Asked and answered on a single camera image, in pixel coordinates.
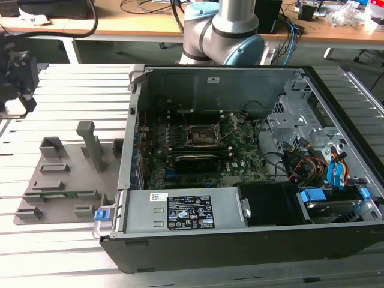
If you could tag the black graphics card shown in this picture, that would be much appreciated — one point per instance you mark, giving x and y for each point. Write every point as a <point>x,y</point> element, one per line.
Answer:
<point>195,163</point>

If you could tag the metal drive cage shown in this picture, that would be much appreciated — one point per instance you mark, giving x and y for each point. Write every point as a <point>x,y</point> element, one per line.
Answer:
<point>288,126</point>

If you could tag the white barcode sticker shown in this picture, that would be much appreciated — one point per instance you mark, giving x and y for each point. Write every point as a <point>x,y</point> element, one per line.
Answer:
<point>156,196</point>

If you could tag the hard disk in blue carrier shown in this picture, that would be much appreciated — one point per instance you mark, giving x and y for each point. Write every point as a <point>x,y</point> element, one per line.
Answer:
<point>312,195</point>

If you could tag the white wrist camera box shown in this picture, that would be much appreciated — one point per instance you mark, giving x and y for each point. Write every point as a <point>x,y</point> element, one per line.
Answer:
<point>13,108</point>

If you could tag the crumpled white paper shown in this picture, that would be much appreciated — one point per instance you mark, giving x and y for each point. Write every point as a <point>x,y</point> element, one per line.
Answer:
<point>31,18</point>

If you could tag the white power strip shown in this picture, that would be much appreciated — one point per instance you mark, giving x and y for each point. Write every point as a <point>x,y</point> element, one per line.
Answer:
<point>268,56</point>

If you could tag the grey power supply unit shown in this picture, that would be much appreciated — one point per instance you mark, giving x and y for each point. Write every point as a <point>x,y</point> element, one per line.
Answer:
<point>144,216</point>

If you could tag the white case label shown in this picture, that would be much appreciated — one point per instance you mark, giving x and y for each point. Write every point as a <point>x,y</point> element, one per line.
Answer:
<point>213,79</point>

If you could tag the black RAM slot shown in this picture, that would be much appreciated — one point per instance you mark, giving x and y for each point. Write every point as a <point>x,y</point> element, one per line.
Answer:
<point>198,150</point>
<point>198,146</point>
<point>198,112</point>
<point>198,116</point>

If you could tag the white and red box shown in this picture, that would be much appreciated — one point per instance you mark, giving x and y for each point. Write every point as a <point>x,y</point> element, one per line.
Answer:
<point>375,21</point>

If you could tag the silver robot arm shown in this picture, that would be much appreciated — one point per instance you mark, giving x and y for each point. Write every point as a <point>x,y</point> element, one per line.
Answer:
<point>231,18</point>

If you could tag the black PC case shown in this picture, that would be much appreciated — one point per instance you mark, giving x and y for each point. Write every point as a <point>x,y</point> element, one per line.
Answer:
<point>210,252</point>

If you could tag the blue case latch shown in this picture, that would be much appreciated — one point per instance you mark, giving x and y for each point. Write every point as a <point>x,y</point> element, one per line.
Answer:
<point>100,215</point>

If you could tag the grey parts rack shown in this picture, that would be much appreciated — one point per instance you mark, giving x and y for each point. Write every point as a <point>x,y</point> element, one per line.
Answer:
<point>75,186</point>

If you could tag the long wooden desk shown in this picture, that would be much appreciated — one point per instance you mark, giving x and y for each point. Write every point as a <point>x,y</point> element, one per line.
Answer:
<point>120,27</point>

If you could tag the clear plastic bags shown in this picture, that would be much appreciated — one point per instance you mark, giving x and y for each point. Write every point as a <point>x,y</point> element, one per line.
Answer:
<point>348,15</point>

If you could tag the black fan shroud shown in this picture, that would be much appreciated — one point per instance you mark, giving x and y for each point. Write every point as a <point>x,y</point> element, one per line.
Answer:
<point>270,204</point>

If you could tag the thin metal locking lever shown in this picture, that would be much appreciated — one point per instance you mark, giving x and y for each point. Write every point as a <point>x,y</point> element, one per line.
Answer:
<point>183,116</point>

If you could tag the silver chipset heatsink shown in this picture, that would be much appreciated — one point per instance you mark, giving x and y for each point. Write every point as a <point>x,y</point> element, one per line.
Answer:
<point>231,181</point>

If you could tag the small black box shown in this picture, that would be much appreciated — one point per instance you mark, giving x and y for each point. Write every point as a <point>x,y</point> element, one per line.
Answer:
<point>306,13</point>

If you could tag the CPU socket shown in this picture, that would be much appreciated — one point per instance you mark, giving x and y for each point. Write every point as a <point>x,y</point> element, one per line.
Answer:
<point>199,136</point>

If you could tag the black camera bracket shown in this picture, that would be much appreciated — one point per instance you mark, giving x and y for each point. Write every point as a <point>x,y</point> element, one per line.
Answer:
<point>24,69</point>

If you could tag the green motherboard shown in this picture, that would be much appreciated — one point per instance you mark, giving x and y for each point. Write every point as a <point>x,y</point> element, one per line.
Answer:
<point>246,156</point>

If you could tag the black rating label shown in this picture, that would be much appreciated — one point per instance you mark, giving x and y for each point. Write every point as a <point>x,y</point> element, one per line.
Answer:
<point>188,213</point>

